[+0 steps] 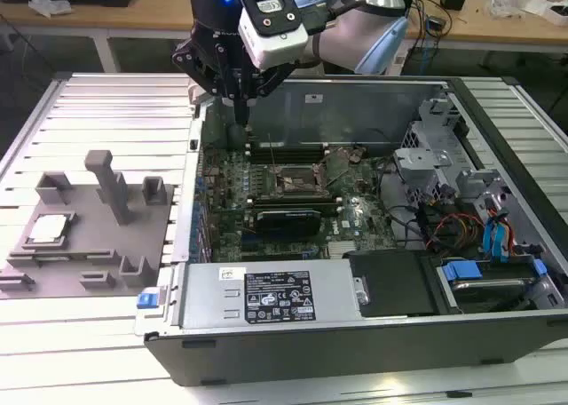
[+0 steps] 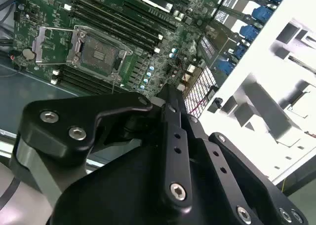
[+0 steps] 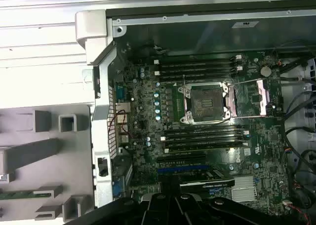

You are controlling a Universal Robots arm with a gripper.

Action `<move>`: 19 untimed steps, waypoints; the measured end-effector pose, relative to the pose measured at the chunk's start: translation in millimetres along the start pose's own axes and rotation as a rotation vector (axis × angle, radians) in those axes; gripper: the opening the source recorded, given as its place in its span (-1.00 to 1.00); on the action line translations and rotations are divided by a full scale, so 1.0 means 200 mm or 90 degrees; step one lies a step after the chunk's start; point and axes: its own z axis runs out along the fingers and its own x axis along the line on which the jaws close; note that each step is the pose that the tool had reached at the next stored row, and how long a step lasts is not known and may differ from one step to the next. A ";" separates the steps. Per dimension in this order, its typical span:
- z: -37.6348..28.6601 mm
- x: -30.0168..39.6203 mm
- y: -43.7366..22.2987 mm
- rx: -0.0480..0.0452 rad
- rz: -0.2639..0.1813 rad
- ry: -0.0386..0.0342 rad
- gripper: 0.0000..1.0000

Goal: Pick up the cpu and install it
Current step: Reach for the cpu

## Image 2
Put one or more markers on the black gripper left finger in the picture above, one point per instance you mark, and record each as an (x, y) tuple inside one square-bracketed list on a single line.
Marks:
[(54, 136)]

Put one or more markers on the metal socket cover frame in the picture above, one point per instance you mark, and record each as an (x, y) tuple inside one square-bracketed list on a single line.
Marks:
[(40, 46)]

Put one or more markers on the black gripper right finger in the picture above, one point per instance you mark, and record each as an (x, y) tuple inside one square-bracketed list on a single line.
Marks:
[(234, 165)]

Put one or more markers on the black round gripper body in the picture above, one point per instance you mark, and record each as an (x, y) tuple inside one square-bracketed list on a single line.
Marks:
[(111, 198)]

